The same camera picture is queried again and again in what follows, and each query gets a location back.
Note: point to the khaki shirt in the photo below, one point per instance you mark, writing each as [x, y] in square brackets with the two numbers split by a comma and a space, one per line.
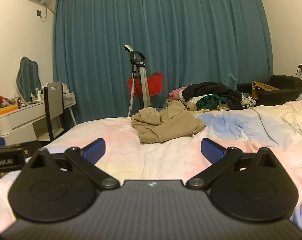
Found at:
[171, 125]

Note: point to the air conditioner pipe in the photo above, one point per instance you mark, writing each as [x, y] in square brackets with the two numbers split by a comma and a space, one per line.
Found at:
[50, 8]

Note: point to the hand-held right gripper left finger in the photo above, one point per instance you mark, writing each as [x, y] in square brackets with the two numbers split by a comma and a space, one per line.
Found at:
[94, 151]

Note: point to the white bottle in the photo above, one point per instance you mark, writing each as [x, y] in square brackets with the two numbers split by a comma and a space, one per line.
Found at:
[41, 94]
[37, 93]

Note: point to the pastel tie-dye duvet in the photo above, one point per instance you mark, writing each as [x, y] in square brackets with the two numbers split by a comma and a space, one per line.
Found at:
[153, 157]

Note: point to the red cloth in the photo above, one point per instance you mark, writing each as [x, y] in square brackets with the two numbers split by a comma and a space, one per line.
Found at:
[156, 85]

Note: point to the black armchair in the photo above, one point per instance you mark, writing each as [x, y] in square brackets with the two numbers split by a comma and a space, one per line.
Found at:
[286, 82]

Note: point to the teal curtain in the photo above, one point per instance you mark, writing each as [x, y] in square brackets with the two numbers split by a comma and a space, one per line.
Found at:
[95, 42]
[203, 30]

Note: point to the wavy blue mirror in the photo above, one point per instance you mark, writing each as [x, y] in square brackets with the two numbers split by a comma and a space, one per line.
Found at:
[28, 80]

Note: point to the white crumpled cloth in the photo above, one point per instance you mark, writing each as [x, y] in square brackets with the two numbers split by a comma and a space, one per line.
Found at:
[65, 88]

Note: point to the pile of clothes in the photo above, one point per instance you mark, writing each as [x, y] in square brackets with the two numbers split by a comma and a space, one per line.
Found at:
[208, 88]

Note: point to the grey chair with black frame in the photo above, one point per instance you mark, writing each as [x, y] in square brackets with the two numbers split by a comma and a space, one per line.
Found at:
[53, 97]

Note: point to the pile of small toiletries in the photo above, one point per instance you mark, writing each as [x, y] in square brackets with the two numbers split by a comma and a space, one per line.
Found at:
[3, 101]

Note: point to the orange box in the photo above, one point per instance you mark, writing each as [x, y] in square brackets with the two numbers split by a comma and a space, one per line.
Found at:
[5, 110]

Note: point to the black wall socket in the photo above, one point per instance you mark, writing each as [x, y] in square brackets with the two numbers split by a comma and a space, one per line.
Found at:
[39, 12]

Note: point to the white dressing table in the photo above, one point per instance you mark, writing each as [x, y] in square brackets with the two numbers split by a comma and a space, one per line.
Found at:
[15, 120]

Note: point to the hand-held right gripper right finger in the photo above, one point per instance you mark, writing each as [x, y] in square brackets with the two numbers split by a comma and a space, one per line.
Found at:
[212, 151]

